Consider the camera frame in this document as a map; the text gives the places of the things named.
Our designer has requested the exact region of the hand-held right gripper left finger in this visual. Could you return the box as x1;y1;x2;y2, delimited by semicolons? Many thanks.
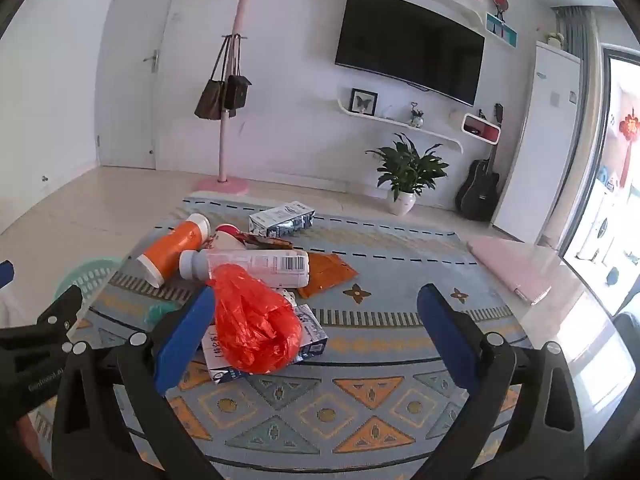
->
51;285;223;480

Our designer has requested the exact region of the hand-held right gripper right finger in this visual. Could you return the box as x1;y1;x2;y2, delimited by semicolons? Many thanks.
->
416;283;586;480

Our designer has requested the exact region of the teal plastic basket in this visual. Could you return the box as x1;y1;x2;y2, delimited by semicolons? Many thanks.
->
53;258;123;311

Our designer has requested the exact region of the red plastic bag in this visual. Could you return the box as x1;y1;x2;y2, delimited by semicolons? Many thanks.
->
206;263;303;374

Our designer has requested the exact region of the orange bottle with white cap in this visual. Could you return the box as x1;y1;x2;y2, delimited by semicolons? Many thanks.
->
136;213;212;289

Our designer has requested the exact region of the clear bottle with barcode label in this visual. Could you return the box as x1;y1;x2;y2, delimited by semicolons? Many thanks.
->
179;248;312;288

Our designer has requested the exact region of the white red paper cup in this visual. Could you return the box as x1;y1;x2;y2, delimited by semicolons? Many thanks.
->
209;223;248;251

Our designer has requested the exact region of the teal plastic bag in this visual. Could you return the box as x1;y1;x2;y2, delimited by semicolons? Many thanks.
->
145;300;183;323

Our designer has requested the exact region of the patterned blue tablecloth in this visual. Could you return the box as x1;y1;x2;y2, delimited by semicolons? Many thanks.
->
30;195;536;480

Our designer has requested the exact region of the brown snack wrapper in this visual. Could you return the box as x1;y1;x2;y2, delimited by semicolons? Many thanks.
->
235;230;296;251

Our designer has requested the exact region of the orange foil packet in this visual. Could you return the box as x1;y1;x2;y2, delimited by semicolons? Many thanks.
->
297;252;359;300

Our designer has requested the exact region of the black acoustic guitar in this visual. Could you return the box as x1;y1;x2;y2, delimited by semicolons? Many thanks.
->
455;103;503;222

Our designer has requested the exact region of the blue white milk carton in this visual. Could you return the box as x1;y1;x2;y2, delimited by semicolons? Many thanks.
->
248;201;316;239

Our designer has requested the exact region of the potted green plant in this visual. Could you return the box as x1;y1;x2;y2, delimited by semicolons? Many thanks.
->
365;133;450;216

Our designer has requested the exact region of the pink coat rack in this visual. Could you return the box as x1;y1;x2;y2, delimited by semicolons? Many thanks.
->
192;0;271;196

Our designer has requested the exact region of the red white box shelf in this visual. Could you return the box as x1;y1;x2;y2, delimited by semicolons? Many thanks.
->
461;112;502;144

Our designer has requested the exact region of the tall white air conditioner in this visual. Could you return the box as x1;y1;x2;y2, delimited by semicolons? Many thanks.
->
490;40;583;248

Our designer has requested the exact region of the white door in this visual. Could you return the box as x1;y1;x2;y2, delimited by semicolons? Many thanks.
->
97;0;186;171

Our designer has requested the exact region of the framed butterfly picture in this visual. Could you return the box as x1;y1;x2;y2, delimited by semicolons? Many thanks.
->
349;88;379;113

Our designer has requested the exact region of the dark handbag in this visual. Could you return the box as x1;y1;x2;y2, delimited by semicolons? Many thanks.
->
223;35;252;111

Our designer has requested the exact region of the grey curtain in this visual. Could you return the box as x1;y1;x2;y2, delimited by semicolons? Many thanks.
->
550;5;603;256

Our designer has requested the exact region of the red knot hanging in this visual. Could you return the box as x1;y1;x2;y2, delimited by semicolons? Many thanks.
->
618;108;640;186

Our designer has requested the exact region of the blue white box shelf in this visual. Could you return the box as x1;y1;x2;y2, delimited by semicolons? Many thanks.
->
486;12;518;50

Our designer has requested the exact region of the curved white wall shelf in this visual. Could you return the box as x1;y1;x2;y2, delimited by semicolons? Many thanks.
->
336;97;465;153

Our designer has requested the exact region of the black wall television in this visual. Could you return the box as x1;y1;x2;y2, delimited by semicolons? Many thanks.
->
334;0;486;107

